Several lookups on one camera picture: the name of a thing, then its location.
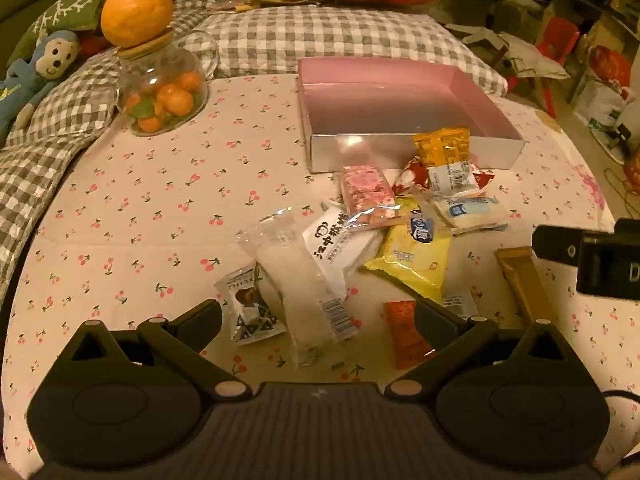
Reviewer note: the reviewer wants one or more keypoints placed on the small white blue snack packet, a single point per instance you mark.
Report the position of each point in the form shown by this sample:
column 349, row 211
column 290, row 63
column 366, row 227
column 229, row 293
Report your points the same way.
column 465, row 210

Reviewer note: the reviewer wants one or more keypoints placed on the glass jar with orange lid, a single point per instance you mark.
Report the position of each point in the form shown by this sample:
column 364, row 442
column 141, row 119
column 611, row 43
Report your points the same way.
column 135, row 10

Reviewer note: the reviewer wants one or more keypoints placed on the blue monkey plush toy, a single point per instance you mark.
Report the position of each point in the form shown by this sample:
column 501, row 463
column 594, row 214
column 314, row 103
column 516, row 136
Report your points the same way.
column 55, row 55

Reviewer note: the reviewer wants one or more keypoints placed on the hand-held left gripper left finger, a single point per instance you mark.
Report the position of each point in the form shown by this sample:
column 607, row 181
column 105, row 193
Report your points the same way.
column 200, row 317

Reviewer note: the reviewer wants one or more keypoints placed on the grey checked blanket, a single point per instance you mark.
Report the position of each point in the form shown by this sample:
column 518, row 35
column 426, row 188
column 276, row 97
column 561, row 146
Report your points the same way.
column 40, row 135

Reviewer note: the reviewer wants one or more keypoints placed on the red plastic chair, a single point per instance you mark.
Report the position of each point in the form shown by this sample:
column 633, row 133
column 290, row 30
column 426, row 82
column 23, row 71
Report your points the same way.
column 557, row 35

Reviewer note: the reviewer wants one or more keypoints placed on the green patterned pillow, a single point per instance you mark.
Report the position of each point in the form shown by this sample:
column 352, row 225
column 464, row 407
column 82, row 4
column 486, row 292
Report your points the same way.
column 75, row 5

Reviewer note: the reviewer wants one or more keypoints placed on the red gift bag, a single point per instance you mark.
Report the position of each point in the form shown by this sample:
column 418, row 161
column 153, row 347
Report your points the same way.
column 607, row 65

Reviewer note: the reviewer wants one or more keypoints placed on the orange yellow snack packet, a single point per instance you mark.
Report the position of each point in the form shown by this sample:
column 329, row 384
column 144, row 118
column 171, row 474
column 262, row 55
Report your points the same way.
column 440, row 147

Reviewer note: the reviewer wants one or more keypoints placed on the cherry print bedsheet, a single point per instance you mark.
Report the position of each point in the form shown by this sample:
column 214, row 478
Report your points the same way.
column 150, row 210

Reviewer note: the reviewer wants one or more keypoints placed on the small red white candy packet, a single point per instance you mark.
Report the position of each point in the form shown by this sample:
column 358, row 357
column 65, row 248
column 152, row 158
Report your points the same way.
column 484, row 177

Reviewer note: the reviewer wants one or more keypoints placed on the white snack packet black print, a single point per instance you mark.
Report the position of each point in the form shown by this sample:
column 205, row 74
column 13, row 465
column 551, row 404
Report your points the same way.
column 330, row 245

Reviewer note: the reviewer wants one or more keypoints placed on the small black-white snack packet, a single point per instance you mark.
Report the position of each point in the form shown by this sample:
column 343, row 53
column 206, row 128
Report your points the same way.
column 245, row 295

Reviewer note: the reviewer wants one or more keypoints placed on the grey checked pillow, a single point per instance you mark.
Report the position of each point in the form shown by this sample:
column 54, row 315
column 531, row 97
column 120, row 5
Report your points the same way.
column 325, row 35

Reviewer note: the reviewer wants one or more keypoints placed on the long clear rice cake packet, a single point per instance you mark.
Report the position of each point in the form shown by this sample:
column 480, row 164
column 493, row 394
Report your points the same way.
column 295, row 280

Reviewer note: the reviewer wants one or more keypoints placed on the small red plush cushion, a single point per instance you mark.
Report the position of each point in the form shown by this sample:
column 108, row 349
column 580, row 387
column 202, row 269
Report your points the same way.
column 95, row 45

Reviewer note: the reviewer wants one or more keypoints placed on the pink cardboard box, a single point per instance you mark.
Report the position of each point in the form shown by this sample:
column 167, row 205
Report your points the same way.
column 380, row 105

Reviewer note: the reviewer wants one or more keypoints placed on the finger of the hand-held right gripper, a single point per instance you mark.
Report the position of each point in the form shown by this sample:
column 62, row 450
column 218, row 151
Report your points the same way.
column 550, row 242

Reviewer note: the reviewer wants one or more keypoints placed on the large red white candy packet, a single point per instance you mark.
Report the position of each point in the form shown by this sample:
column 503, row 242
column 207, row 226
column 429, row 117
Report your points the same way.
column 412, row 172

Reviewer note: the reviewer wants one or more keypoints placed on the gold stick snack packet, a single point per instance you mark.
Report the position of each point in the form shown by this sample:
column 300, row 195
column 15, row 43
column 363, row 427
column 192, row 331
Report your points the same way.
column 525, row 285

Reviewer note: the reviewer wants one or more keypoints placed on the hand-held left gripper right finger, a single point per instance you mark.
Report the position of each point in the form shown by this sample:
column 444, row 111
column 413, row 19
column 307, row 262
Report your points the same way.
column 435, row 320

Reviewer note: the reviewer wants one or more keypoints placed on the pile of small oranges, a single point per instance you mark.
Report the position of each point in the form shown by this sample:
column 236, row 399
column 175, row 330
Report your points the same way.
column 170, row 97

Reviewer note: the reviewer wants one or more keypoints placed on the small white barcode packet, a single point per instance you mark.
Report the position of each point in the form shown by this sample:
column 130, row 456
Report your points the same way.
column 462, row 302

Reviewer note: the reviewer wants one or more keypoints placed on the orange red snack packet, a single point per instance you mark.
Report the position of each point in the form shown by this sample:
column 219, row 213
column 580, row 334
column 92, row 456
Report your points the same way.
column 402, row 330

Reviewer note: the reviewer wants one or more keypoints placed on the pink floral snack packet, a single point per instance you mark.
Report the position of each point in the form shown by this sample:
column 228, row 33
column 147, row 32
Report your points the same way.
column 367, row 185

